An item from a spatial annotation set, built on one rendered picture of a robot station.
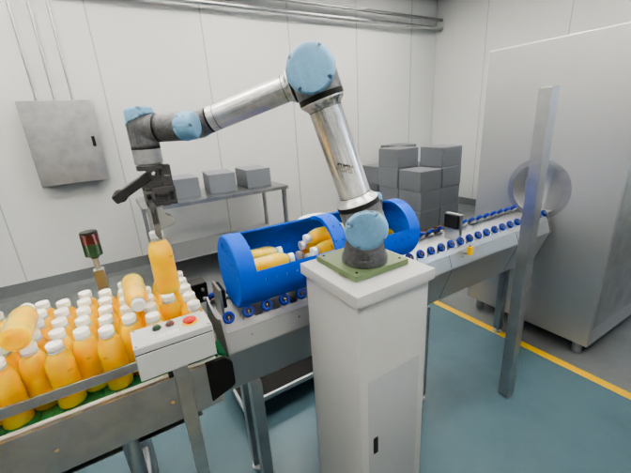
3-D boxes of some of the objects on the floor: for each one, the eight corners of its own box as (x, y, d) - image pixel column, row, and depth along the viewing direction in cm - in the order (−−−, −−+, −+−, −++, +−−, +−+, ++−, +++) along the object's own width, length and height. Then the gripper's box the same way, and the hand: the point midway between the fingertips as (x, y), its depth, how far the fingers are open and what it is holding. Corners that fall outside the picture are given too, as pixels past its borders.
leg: (502, 331, 265) (513, 255, 245) (498, 334, 262) (508, 257, 242) (495, 328, 270) (504, 253, 250) (491, 330, 267) (500, 255, 247)
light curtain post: (513, 394, 206) (561, 85, 152) (507, 398, 204) (553, 85, 149) (502, 388, 211) (546, 87, 157) (497, 392, 209) (538, 87, 154)
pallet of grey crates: (457, 230, 498) (464, 144, 460) (418, 242, 459) (422, 150, 421) (397, 214, 596) (398, 143, 558) (361, 223, 557) (359, 147, 519)
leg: (266, 466, 172) (251, 362, 152) (254, 473, 170) (238, 367, 149) (261, 457, 177) (246, 355, 157) (251, 464, 174) (234, 359, 154)
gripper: (171, 164, 95) (186, 237, 102) (165, 161, 105) (178, 228, 111) (137, 168, 91) (154, 244, 98) (133, 164, 101) (149, 234, 107)
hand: (156, 233), depth 103 cm, fingers closed on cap, 4 cm apart
